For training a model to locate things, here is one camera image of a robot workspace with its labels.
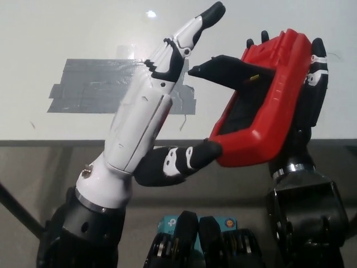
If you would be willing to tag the red multimeter with black stand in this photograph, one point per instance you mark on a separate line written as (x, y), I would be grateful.
(273, 117)

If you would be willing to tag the black and white right hand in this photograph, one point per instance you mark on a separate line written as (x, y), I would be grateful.
(315, 106)

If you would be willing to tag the grey duct tape patch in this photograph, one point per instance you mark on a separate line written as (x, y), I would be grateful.
(89, 89)

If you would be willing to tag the black and teal robot torso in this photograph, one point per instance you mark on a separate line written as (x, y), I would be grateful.
(189, 231)

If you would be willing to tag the black diagonal table brace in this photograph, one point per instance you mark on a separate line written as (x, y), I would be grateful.
(19, 209)

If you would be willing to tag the white and black left hand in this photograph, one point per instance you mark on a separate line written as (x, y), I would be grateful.
(139, 117)

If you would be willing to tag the clear tape piece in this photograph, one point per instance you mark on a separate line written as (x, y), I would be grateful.
(126, 52)

